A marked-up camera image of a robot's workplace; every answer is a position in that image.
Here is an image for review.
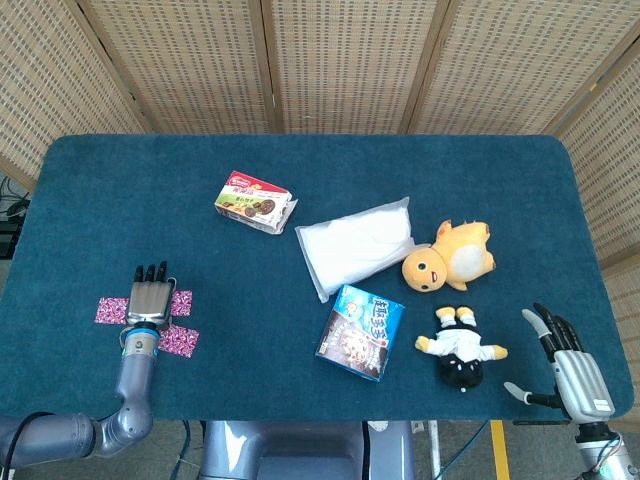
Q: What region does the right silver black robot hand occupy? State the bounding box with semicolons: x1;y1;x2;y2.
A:
503;302;616;424

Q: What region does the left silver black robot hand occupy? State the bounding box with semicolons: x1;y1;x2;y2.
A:
125;260;177;331

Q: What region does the pink patterned card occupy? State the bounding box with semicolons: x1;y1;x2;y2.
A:
169;289;194;317
94;296;132;325
157;323;200;358

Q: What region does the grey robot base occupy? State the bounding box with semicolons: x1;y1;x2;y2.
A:
199;420;416;480

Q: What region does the blue felt table cloth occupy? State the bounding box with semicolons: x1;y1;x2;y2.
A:
0;133;636;422

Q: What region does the black white plush doll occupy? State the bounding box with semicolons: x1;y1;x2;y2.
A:
414;305;510;395

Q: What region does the red green cookie box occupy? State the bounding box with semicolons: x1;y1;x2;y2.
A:
214;170;300;236

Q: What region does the yellow plush toy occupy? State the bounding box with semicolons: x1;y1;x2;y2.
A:
401;218;497;293

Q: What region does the white plastic bag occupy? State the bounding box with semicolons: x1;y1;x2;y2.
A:
294;196;430;304

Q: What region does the blue chocolate cookie box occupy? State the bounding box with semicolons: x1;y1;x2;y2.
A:
314;284;406;383

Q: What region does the woven bamboo folding screen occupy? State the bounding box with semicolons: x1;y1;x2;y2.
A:
0;0;640;416

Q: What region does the blue cable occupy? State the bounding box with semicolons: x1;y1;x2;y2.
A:
172;420;202;480
439;420;490;480

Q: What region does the black equipment with cables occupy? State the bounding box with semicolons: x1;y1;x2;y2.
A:
0;174;31;259

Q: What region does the white metal frame leg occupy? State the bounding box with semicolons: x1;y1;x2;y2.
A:
412;420;442;480

